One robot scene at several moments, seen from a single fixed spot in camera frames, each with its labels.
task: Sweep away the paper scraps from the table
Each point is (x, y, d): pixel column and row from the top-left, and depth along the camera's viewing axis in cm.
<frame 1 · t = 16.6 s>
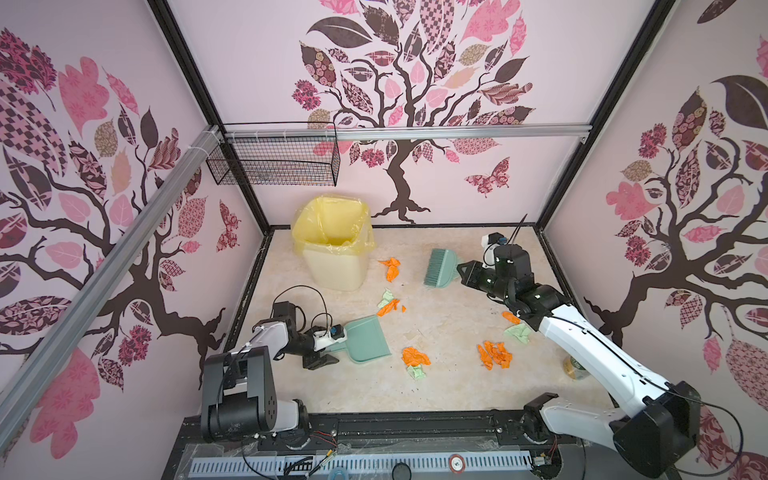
left hand: (330, 350, 87), fingers open
right hand: (459, 262, 78), fingers closed
green dustpan: (365, 344, 92), on the table
cream trash bin: (337, 273, 97), point 9 cm above the table
yellow bin liner bag: (332, 223, 101), point 17 cm above the table
orange scrap near bin: (392, 270, 106), point 3 cm above the table
orange scrap front centre: (413, 357, 87), point 2 cm above the table
green scrap front centre: (416, 372, 84), on the table
orange scrap pile front right: (490, 353, 88), point 2 cm above the table

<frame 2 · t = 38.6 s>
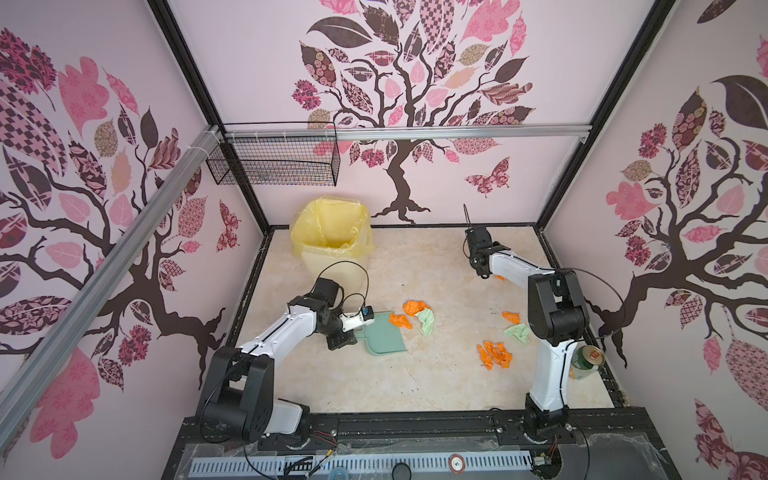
left hand: (348, 337, 87), fingers closed
right hand: (505, 252, 99), fingers closed
green dustpan: (383, 336, 92), on the table
orange scrap near bin: (400, 320, 95), on the table
orange scrap centre back: (412, 307, 97), point 2 cm above the table
green scrap centre back: (428, 317, 94), point 3 cm above the table
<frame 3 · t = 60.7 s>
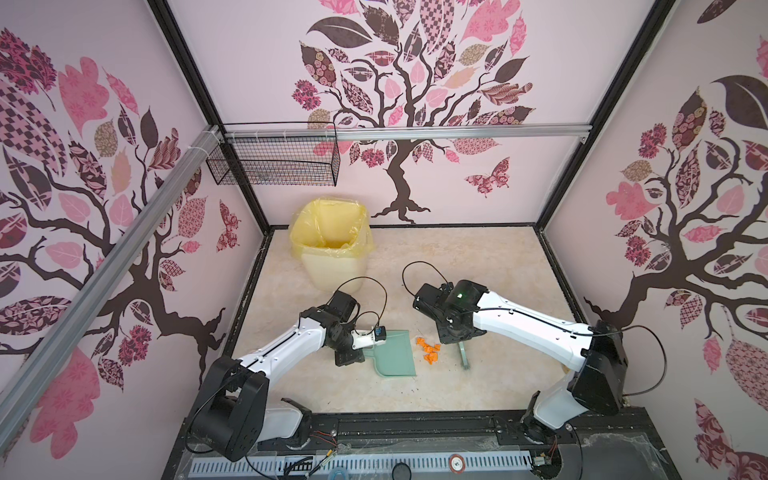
left hand: (355, 354, 84), fingers closed
right hand: (452, 331, 78), fingers closed
green dustpan: (393, 357, 87), on the table
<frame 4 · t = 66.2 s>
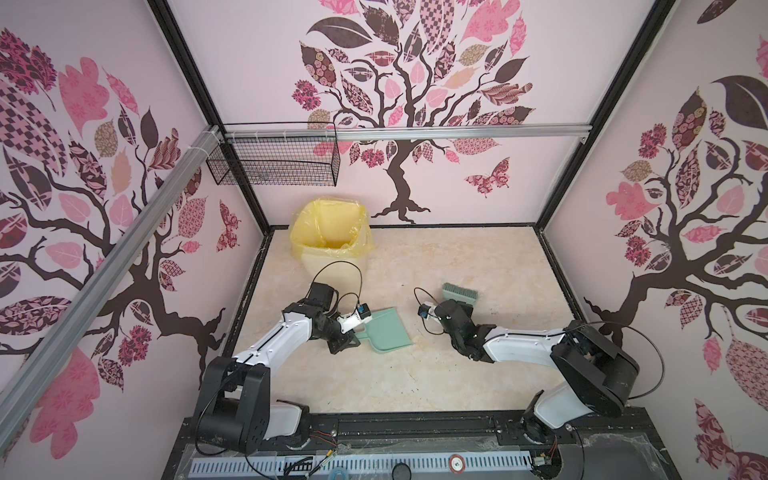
left hand: (351, 340, 85), fingers closed
right hand: (458, 297, 90), fingers closed
green dustpan: (385, 331, 91), point 2 cm above the table
